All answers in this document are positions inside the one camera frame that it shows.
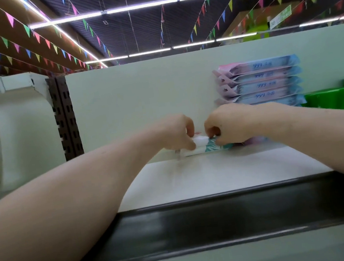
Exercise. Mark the metal store shelving unit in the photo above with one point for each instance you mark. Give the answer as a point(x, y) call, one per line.
point(155, 99)

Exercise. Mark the stack of pink blue packets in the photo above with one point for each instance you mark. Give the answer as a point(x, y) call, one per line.
point(261, 85)

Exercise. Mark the person's left hand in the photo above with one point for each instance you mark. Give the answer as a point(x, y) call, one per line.
point(175, 133)

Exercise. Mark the person's right hand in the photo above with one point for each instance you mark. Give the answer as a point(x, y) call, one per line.
point(234, 124)

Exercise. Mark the diagonal ceiling light strip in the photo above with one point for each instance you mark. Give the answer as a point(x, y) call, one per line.
point(64, 32)

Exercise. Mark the person's left forearm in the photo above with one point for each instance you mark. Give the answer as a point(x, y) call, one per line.
point(58, 226)

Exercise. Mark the short ceiling light strip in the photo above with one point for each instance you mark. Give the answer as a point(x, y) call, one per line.
point(198, 43)

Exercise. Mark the person's right forearm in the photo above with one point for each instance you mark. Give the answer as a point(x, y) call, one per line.
point(331, 139)

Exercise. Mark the green yellow store sign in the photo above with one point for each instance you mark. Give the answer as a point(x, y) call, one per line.
point(272, 24)

